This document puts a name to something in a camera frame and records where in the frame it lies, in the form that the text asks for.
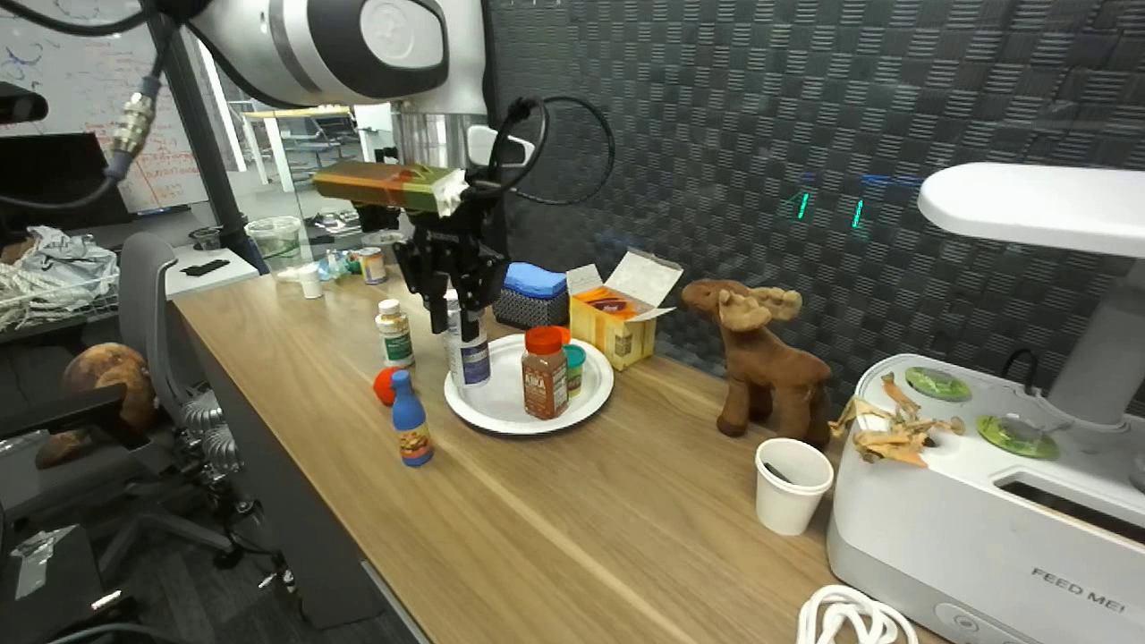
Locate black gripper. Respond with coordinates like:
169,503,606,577
395,210,511,352

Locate large white pill bottle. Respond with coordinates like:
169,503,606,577
444,284,495,388

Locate red lid spice jar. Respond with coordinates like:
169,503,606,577
518,324,571,423

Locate white paper plate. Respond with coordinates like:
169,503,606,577
440,332,618,441

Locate green label white bottle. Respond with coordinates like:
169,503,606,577
373,297,419,372

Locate blue box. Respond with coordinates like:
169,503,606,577
490,284,571,332

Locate blue sponge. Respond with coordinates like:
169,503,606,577
499,260,570,303

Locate small tin can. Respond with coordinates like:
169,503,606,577
352,242,389,286

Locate red strawberry toy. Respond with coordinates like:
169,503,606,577
369,365,404,413

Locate yellow open cardboard box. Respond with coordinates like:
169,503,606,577
563,246,688,372

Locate black metal pole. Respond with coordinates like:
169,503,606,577
148,16,273,276

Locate black office chair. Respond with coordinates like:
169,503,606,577
0,224,302,644

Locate brown moose plush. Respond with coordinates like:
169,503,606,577
681,276,834,447

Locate brown plush toy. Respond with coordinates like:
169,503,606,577
31,340,163,471

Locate white paper cup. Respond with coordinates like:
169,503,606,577
751,432,836,539

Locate white cloth pile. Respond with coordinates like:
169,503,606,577
0,224,125,338

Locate dried plant roots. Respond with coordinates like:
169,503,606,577
831,367,966,470

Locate green fruit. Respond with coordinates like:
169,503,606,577
901,363,972,403

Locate white hydroponic garden appliance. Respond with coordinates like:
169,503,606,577
822,160,1145,644

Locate green plant pod lid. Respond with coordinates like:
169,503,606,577
972,413,1064,463

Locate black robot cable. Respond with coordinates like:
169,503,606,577
0,0,623,223

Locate white coiled cable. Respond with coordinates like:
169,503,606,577
794,581,921,644

